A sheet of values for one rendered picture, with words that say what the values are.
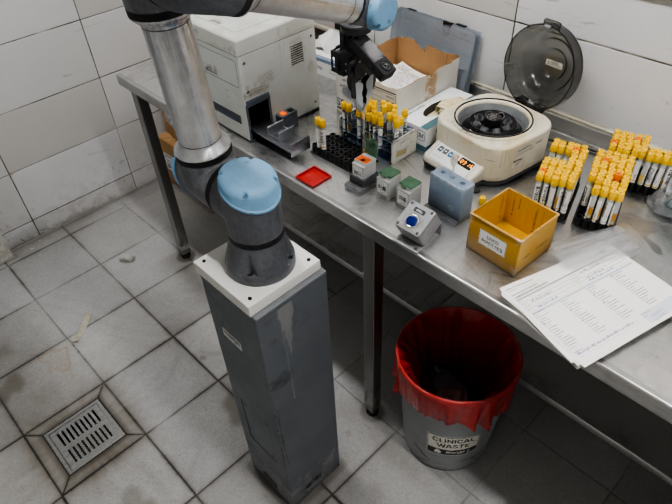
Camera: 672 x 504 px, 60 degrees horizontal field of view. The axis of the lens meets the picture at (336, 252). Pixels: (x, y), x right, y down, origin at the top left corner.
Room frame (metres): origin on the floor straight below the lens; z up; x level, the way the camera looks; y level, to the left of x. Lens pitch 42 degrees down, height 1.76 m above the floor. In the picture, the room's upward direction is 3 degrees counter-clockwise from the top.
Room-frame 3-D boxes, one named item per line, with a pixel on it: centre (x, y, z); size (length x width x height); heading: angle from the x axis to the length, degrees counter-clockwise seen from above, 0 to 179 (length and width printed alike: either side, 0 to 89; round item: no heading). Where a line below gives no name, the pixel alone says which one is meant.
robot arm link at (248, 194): (0.92, 0.17, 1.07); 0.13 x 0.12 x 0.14; 43
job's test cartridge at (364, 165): (1.21, -0.08, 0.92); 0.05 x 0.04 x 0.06; 132
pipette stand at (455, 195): (1.08, -0.28, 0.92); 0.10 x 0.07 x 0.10; 37
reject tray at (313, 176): (1.25, 0.05, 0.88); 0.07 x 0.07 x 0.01; 42
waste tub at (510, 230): (0.94, -0.38, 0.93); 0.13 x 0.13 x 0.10; 38
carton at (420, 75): (1.61, -0.21, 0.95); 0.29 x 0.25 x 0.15; 132
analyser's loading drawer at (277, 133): (1.42, 0.15, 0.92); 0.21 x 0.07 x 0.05; 42
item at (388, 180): (1.17, -0.14, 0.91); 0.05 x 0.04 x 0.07; 132
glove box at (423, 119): (1.46, -0.32, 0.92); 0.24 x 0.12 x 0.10; 132
